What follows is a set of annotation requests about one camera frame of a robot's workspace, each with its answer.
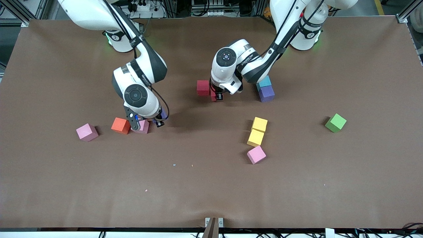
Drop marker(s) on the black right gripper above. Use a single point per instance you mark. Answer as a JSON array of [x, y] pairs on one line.
[[159, 121]]

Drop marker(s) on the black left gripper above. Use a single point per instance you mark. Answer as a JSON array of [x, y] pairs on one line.
[[215, 90]]

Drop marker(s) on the red foam cube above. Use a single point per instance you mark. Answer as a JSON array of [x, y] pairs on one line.
[[213, 96], [202, 88]]

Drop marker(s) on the purple foam cube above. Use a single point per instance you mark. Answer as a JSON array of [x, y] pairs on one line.
[[266, 94], [162, 115]]

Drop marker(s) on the pink foam cube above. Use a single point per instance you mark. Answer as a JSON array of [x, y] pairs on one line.
[[256, 154], [87, 132], [144, 127]]

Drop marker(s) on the orange foam cube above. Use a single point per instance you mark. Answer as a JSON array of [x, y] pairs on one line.
[[121, 125]]

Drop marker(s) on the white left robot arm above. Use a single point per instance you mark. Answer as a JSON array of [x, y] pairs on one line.
[[228, 71]]

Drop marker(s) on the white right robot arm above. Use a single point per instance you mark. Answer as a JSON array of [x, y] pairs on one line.
[[86, 13]]

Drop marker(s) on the light blue foam cube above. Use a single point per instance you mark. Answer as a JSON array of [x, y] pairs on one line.
[[265, 81]]

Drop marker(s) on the yellow foam cube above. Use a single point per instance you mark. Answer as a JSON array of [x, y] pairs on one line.
[[255, 138], [259, 124]]

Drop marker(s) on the white electronics box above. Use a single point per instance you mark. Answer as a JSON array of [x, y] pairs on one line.
[[211, 13]]

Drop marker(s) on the brown table cover sheet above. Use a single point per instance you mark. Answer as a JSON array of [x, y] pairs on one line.
[[211, 198]]

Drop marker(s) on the bag of orange fruits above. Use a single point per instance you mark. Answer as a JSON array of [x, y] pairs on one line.
[[267, 13]]

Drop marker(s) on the white power strip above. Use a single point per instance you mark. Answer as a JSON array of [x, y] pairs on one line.
[[145, 7]]

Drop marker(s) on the green foam cube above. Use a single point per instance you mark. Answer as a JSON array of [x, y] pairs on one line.
[[335, 123]]

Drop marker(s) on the metal table clamp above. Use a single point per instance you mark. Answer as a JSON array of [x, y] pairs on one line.
[[211, 229]]

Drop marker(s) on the white tag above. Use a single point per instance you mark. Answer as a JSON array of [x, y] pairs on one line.
[[329, 233]]

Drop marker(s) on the aluminium frame strut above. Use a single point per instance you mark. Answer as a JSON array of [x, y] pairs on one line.
[[24, 22], [401, 18]]

